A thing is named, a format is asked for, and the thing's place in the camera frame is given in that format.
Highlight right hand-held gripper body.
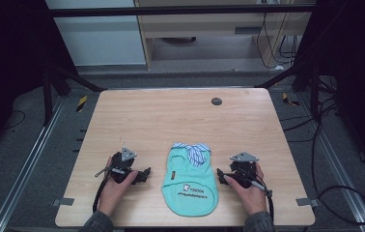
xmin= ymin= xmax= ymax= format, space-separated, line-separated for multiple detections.
xmin=229 ymin=151 xmax=262 ymax=189

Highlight black metal stand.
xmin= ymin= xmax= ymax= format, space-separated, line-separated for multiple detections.
xmin=255 ymin=59 xmax=322 ymax=123
xmin=41 ymin=59 xmax=108 ymax=128

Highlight white cabinet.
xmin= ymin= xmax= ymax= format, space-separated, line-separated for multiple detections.
xmin=44 ymin=0 xmax=148 ymax=68

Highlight yellow black floor tape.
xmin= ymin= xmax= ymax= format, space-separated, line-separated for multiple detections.
xmin=281 ymin=92 xmax=301 ymax=107
xmin=75 ymin=95 xmax=89 ymax=113

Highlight aluminium floor rail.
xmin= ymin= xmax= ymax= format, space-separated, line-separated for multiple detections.
xmin=0 ymin=96 xmax=67 ymax=232
xmin=298 ymin=92 xmax=365 ymax=232

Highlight light wooden desk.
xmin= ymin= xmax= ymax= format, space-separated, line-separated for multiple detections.
xmin=133 ymin=0 xmax=318 ymax=71

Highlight teal pet shirt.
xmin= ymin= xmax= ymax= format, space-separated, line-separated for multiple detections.
xmin=160 ymin=141 xmax=220 ymax=218

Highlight person's right hand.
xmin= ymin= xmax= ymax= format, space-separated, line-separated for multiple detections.
xmin=223 ymin=162 xmax=268 ymax=217

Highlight grey table edge bracket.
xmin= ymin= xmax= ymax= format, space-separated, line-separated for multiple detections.
xmin=295 ymin=197 xmax=320 ymax=208
xmin=52 ymin=197 xmax=75 ymax=208

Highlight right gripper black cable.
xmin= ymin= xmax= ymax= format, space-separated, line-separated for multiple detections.
xmin=250 ymin=179 xmax=275 ymax=223

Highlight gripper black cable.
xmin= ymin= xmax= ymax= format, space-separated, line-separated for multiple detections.
xmin=250 ymin=179 xmax=275 ymax=223
xmin=92 ymin=166 xmax=126 ymax=215

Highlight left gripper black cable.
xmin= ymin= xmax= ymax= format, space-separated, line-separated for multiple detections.
xmin=92 ymin=166 xmax=126 ymax=215

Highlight black horizontal frame bar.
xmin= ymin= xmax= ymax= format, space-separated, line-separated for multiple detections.
xmin=45 ymin=4 xmax=318 ymax=18

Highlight hanging black cables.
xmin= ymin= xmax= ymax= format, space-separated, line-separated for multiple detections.
xmin=255 ymin=12 xmax=302 ymax=71

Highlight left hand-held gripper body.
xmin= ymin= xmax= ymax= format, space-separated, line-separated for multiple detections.
xmin=110 ymin=146 xmax=138 ymax=185

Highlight person's left hand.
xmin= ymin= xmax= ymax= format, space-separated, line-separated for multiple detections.
xmin=98 ymin=157 xmax=139 ymax=217

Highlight dark curtain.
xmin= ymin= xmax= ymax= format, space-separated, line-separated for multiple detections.
xmin=295 ymin=0 xmax=365 ymax=182
xmin=0 ymin=0 xmax=78 ymax=162

